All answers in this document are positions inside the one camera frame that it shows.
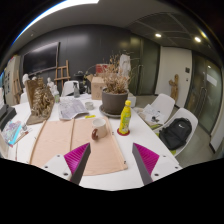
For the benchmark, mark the stack of papers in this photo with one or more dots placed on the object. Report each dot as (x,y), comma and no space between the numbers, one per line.
(148,111)

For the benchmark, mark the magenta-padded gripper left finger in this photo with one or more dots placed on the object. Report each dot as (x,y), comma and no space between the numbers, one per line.
(55,165)

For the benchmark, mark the cardboard box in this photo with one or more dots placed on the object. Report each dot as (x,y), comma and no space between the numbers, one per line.
(97,88)

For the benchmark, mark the wooden easel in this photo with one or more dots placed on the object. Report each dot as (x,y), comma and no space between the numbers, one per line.
(62,73)

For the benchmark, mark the tall white statue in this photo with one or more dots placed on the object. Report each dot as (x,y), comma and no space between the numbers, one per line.
(125,65)

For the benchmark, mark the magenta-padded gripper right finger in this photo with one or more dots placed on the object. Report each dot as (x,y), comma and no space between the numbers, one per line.
(165,168)

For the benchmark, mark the grey pot with dried plant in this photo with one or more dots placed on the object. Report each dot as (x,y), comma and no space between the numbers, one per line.
(114,101)

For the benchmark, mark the white plastic chair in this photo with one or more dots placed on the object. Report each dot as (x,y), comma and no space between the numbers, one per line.
(186,115)
(165,101)
(68,88)

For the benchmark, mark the black case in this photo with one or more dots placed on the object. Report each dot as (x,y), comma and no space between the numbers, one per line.
(6,116)

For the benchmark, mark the wooden figure statue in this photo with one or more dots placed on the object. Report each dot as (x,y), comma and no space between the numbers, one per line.
(173,87)

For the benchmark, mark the open magazine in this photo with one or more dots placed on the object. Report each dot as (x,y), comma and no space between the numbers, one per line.
(71,108)

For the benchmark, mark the black wall screen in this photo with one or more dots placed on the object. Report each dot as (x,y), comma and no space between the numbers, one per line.
(41,58)

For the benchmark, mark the grey plant saucer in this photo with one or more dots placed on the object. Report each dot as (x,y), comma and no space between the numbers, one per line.
(106,115)

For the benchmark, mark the white display board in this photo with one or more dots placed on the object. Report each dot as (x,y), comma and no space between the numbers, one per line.
(10,75)

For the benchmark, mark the long ceiling strip light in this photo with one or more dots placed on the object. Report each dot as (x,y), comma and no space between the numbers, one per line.
(56,6)

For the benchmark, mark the small white dish stack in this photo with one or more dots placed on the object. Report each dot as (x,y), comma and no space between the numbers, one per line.
(89,105)

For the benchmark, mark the clear spray bottle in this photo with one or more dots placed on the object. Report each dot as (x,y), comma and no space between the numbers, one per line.
(76,91)

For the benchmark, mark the black backpack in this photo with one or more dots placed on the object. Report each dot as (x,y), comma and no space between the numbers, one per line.
(175,133)

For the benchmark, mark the light wooden drawing board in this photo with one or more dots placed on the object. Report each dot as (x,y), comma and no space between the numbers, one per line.
(53,140)
(103,153)

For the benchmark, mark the golden relief sculpture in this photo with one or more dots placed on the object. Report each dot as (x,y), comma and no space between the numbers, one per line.
(41,101)

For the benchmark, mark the colourful picture book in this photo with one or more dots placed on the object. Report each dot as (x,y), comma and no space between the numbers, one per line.
(11,131)

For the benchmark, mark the white plaster bust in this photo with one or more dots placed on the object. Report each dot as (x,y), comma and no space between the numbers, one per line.
(50,83)
(25,80)

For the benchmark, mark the yellow marker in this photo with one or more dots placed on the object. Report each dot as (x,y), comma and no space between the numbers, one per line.
(90,116)

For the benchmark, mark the round ceiling spotlight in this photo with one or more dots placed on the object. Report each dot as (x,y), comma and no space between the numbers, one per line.
(197,39)
(158,35)

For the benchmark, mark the small paint jar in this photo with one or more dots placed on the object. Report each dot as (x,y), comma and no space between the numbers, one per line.
(24,127)

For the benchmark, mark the flat round red coaster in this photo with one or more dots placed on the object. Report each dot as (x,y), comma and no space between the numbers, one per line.
(119,132)

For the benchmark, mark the red box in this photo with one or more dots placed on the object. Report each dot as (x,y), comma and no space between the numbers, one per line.
(101,68)

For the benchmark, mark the white box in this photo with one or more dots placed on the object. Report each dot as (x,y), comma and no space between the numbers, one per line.
(132,100)

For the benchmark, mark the yellow drink bottle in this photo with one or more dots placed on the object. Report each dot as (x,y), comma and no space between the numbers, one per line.
(125,120)

